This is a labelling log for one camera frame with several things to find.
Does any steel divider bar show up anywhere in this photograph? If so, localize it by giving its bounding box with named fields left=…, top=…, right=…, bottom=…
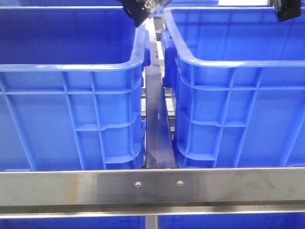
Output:
left=145, top=18, right=176, bottom=169

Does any blue crate lower left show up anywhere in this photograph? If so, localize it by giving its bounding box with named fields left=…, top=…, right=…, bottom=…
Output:
left=0, top=216, right=145, bottom=229

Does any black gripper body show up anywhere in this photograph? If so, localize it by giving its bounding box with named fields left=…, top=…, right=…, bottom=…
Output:
left=272, top=0, right=302, bottom=22
left=119, top=0, right=171, bottom=27

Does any blue plastic crate right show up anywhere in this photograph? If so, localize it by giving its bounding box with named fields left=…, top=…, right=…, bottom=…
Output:
left=162, top=7, right=305, bottom=168

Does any stainless steel front rail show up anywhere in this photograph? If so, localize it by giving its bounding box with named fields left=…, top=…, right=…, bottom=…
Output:
left=0, top=167, right=305, bottom=219

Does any blue crate lower right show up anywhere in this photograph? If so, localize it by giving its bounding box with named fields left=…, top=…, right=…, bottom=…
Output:
left=159, top=213, right=305, bottom=229

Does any blue crate far back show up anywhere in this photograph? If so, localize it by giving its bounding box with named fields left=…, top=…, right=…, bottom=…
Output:
left=164, top=0, right=219, bottom=9

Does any blue plastic crate left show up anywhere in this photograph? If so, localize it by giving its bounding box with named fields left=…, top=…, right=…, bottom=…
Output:
left=0, top=7, right=150, bottom=172

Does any blue plastic crate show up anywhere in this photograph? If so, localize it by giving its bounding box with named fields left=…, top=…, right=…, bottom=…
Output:
left=0, top=7, right=150, bottom=172
left=162, top=7, right=305, bottom=168

